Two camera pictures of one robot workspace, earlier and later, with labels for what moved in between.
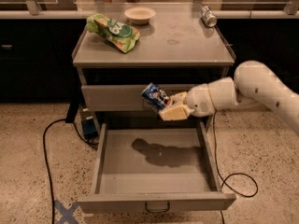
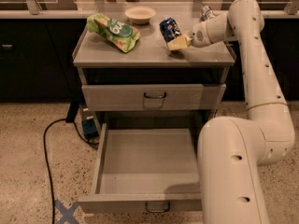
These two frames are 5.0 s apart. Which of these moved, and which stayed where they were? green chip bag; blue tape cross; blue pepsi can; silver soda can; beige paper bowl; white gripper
Moved: blue pepsi can; white gripper
Stayed: blue tape cross; beige paper bowl; green chip bag; silver soda can
